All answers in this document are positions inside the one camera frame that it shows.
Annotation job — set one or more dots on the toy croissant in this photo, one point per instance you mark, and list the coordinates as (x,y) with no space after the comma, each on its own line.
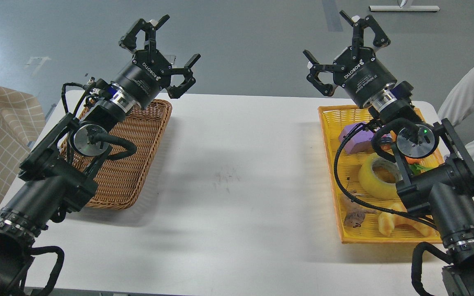
(388,221)

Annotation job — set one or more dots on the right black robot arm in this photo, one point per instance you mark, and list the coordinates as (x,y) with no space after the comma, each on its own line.
(437,172)

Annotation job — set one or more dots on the orange toy carrot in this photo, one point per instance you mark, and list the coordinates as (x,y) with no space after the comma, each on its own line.
(416,167)

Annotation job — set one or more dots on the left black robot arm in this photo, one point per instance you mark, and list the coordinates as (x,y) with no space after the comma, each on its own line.
(60,172)

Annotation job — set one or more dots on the brown wicker basket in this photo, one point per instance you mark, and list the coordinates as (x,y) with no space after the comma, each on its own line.
(120,182)

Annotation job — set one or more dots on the brown toy animal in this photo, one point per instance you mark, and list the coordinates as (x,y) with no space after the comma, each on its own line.
(355,213)

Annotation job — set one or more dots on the small pink can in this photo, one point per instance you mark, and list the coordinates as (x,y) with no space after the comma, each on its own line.
(385,142)

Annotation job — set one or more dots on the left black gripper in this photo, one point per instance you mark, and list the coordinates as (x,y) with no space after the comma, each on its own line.
(145,76)

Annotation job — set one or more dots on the white stand base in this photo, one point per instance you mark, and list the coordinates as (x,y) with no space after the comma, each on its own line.
(404,6)

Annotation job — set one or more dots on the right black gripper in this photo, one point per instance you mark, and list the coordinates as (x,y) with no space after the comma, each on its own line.
(364,76)

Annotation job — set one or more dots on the purple foam block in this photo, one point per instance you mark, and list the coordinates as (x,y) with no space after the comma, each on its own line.
(361,142)

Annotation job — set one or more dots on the yellow plastic basket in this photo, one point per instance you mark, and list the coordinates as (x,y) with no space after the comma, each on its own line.
(333,120)

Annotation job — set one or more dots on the yellow tape roll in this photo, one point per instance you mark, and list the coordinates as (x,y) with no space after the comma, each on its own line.
(378,177)

